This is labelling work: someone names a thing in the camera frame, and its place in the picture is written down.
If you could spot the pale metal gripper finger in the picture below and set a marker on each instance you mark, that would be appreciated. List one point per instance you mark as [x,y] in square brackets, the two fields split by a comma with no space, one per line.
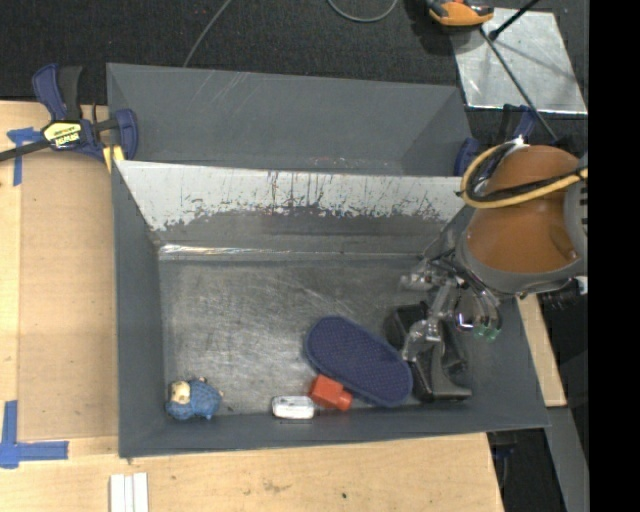
[419,339]
[416,281]

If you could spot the black stapler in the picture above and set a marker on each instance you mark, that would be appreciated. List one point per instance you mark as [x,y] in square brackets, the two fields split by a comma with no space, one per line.
[445,372]

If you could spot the blue dotted oval pad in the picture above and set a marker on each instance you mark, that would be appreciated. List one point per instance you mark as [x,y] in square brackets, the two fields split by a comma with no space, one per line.
[357,361]

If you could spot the red small block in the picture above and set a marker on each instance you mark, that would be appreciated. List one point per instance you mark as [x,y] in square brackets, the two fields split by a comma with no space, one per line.
[327,391]

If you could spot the white small box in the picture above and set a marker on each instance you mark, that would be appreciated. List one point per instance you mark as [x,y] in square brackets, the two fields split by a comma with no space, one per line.
[293,407]

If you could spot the grey metal bin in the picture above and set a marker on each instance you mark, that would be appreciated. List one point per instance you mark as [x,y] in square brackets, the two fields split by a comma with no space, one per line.
[260,300]

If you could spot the blue toy animal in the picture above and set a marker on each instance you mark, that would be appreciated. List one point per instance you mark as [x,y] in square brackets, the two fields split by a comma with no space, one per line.
[196,401]

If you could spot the black cylinder on white bracket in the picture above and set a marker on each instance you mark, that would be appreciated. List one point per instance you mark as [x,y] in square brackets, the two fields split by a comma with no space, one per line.
[562,301]

